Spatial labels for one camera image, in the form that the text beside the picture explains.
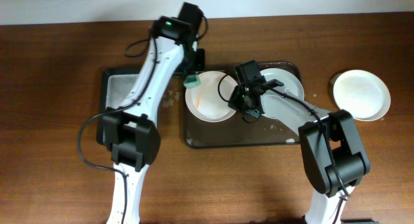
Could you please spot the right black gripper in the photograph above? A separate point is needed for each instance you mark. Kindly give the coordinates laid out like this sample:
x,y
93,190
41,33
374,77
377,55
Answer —
x,y
251,112

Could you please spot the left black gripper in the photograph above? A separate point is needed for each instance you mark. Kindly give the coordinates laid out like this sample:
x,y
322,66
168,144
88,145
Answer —
x,y
195,65

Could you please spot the pinkish white plate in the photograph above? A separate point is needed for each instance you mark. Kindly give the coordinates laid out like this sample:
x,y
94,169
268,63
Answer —
x,y
205,99

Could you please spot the green yellow sponge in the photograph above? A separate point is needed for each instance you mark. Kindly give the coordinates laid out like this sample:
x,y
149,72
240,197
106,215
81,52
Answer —
x,y
191,81

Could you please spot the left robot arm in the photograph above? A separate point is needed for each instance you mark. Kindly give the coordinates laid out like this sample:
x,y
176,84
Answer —
x,y
130,129

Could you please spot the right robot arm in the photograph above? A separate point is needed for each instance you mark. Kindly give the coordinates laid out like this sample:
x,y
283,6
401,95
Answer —
x,y
334,157

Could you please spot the black soapy sponge tray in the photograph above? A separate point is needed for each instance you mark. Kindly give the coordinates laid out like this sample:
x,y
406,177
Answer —
x,y
116,83

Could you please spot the pale blue plate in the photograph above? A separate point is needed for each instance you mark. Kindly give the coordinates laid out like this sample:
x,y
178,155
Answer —
x,y
290,82

